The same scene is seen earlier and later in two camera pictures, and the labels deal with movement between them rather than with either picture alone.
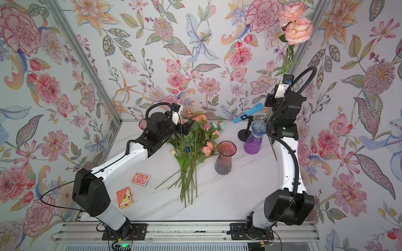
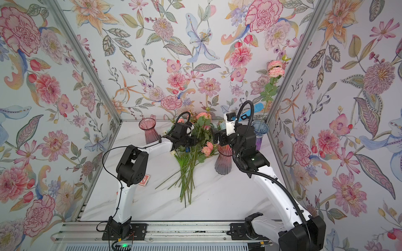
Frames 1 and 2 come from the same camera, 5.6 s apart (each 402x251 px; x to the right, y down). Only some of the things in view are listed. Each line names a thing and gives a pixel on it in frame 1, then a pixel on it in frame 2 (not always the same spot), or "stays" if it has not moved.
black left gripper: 186,129 to 193,142
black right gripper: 271,102 to 219,136
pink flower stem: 297,30 to 276,69
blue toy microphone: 258,107 stays
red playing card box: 140,178 stays
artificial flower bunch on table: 189,150 stays
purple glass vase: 253,144 stays
